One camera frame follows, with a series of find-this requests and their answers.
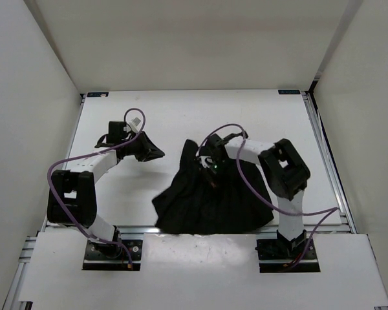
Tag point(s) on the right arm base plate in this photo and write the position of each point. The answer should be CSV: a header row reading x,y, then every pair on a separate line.
x,y
275,259

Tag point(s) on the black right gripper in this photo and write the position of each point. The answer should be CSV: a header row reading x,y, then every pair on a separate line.
x,y
207,167

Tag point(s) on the white front cover board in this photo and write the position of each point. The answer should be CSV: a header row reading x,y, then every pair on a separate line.
x,y
210,272

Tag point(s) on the aluminium table edge rail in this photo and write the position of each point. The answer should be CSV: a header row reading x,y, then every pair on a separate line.
x,y
323,228

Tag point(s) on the right aluminium side rail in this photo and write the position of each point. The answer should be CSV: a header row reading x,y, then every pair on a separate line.
x,y
328,160

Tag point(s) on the blue left corner label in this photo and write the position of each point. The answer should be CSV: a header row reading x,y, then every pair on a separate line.
x,y
97,94

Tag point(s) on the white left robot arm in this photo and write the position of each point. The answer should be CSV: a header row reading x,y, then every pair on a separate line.
x,y
72,197

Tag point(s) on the blue right corner label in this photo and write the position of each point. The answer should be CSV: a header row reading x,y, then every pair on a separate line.
x,y
288,92

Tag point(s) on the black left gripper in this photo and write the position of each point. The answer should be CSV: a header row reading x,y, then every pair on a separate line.
x,y
149,150

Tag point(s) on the black pleated skirt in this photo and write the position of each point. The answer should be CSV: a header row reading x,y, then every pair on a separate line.
x,y
194,201

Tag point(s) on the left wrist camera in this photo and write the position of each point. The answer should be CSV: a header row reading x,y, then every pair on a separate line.
x,y
116,132

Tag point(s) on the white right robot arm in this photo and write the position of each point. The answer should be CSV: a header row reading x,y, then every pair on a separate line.
x,y
285,172

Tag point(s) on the blue corner label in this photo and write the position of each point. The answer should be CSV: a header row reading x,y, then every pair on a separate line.
x,y
288,92
97,94

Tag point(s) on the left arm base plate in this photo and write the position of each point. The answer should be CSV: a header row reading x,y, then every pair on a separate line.
x,y
104,257

